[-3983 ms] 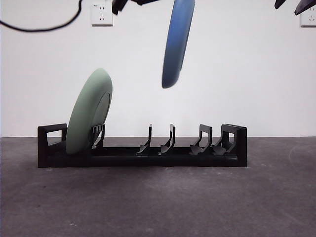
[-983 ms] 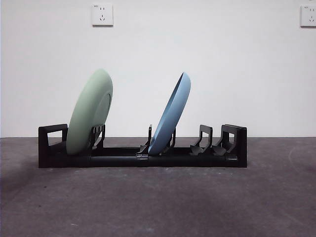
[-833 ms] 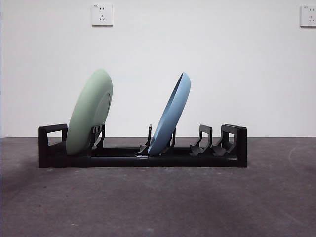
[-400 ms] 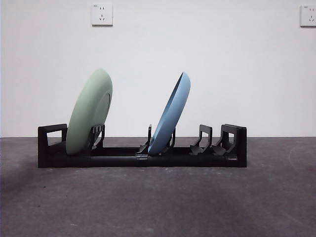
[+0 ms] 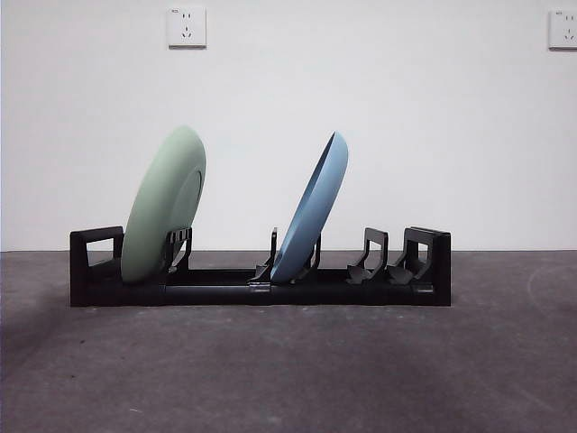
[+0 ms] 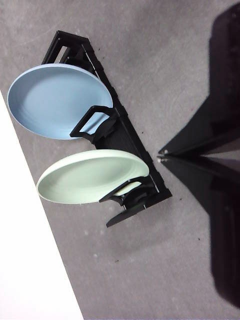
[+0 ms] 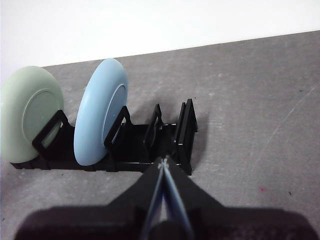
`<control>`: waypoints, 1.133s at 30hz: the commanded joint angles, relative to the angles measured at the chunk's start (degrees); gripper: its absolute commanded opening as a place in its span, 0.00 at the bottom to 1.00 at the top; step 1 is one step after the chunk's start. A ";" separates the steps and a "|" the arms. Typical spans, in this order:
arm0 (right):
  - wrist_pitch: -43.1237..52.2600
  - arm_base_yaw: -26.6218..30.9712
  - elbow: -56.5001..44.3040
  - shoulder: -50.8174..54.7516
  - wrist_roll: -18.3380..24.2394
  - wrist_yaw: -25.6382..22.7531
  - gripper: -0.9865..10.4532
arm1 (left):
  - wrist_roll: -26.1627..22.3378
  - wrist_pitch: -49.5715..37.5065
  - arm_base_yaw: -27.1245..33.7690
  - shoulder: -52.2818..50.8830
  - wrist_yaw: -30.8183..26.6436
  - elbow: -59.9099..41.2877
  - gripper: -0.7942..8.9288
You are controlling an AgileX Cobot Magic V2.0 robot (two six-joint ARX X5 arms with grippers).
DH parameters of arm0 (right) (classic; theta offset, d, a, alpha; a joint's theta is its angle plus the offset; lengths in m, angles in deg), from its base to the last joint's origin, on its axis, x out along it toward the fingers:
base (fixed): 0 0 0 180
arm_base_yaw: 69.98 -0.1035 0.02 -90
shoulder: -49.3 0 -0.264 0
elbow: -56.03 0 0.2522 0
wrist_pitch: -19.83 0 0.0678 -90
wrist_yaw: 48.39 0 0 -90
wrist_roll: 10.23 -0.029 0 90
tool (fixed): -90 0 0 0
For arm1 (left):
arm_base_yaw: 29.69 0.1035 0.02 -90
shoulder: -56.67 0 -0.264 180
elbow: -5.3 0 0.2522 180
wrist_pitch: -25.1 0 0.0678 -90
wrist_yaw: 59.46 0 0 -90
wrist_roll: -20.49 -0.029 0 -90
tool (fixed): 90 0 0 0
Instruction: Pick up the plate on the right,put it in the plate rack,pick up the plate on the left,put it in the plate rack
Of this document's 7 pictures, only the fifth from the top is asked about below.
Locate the blue round plate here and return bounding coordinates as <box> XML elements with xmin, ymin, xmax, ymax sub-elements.
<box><xmin>270</xmin><ymin>130</ymin><xmax>351</xmax><ymax>285</ymax></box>

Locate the green round plate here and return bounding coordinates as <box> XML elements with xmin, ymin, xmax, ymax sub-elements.
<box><xmin>121</xmin><ymin>124</ymin><xmax>208</xmax><ymax>285</ymax></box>

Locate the black plate rack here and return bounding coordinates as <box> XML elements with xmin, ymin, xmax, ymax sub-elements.
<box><xmin>69</xmin><ymin>225</ymin><xmax>453</xmax><ymax>308</ymax></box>

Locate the white wall socket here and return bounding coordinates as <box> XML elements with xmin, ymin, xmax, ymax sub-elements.
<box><xmin>548</xmin><ymin>10</ymin><xmax>577</xmax><ymax>51</ymax></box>
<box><xmin>168</xmin><ymin>6</ymin><xmax>208</xmax><ymax>50</ymax></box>

